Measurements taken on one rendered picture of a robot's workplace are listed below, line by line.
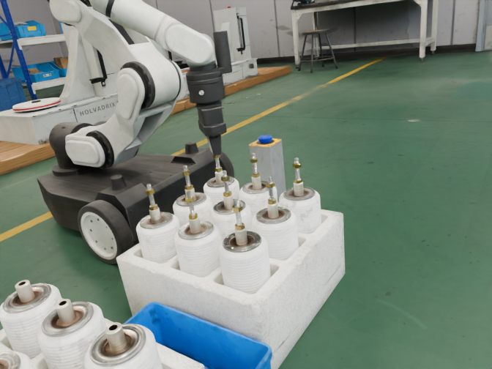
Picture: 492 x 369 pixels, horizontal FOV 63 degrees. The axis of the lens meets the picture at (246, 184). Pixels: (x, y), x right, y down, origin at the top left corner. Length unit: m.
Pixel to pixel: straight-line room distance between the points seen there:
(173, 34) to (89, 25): 0.46
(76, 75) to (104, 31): 1.88
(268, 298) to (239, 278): 0.07
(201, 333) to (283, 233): 0.25
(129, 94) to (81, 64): 2.00
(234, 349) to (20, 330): 0.36
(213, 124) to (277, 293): 0.44
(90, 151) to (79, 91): 1.73
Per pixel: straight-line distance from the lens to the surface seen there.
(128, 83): 1.24
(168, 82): 1.27
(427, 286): 1.09
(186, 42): 0.95
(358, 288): 1.06
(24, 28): 5.91
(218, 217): 0.89
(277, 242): 0.83
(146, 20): 0.98
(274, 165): 1.14
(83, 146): 1.52
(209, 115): 0.98
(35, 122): 2.84
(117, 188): 1.28
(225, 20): 4.59
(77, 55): 3.23
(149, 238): 0.90
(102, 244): 1.32
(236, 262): 0.74
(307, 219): 0.93
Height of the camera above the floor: 0.64
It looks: 22 degrees down
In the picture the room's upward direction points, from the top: 7 degrees counter-clockwise
